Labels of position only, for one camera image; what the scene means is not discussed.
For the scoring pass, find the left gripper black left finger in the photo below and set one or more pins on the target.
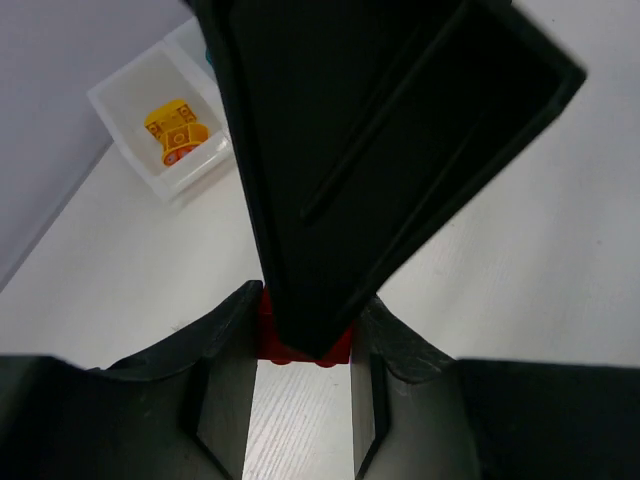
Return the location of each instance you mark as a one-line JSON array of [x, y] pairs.
[[179, 409]]

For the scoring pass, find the burger printed lego stack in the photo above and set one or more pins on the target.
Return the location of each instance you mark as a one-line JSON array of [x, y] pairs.
[[168, 117]]

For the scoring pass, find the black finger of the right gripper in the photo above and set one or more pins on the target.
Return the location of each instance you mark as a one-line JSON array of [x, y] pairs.
[[360, 128]]

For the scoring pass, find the clear four-compartment tray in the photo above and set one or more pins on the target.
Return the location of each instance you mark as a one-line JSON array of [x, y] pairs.
[[174, 68]]

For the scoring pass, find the teal green printed lego brick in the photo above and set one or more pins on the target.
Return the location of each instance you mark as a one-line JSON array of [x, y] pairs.
[[209, 58]]

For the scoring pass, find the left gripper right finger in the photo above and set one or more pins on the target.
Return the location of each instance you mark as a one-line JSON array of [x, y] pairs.
[[418, 413]]

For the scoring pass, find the yellow rounded lego brick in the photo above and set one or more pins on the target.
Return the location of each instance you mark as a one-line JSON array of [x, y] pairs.
[[180, 141]]

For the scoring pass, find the red two-stud lego brick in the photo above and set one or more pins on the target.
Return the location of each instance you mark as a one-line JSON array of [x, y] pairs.
[[270, 347]]

